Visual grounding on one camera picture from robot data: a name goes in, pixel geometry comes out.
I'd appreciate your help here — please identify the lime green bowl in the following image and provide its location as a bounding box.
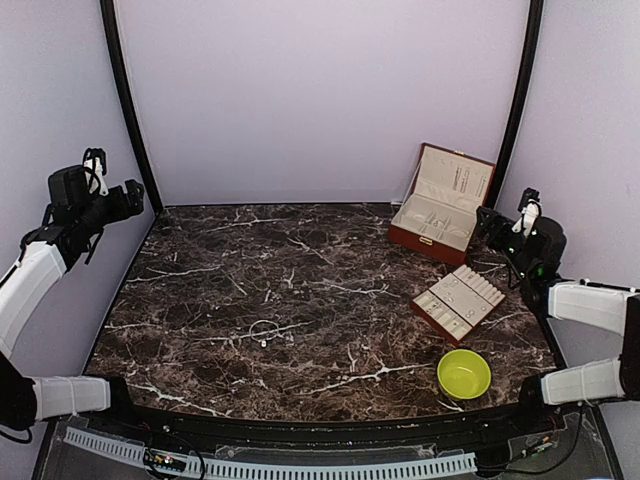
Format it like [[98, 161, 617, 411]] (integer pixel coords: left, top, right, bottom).
[[436, 349, 492, 400]]

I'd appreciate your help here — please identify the red jewelry box open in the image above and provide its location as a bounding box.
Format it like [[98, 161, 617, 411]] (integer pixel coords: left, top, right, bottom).
[[388, 143, 495, 266]]

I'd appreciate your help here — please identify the black frame post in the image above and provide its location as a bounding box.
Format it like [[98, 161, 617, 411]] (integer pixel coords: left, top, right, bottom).
[[99, 0, 164, 216], [486, 0, 544, 207]]

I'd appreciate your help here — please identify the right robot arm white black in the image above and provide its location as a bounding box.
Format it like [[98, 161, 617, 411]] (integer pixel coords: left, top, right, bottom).
[[475, 200, 639, 434]]

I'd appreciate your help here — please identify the white slotted cable duct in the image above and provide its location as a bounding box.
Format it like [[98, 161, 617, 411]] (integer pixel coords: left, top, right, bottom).
[[63, 427, 477, 479]]

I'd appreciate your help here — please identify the right black frame post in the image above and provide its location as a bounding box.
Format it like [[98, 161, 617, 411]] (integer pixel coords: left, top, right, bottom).
[[486, 0, 544, 207]]

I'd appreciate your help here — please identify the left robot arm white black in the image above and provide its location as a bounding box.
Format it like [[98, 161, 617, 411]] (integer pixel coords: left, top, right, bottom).
[[1, 180, 144, 436]]

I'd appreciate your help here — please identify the red jewelry tray insert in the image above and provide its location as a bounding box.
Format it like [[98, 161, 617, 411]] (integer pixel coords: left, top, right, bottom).
[[410, 265, 505, 346]]

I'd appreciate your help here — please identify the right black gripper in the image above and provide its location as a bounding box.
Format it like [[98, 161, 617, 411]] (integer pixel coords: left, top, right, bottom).
[[477, 206, 535, 280]]

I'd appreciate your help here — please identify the left black frame post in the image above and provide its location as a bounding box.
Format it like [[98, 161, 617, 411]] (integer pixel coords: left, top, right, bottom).
[[99, 0, 164, 216]]

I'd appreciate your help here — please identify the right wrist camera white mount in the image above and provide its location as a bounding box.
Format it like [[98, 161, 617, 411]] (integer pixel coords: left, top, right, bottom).
[[512, 187, 541, 237]]

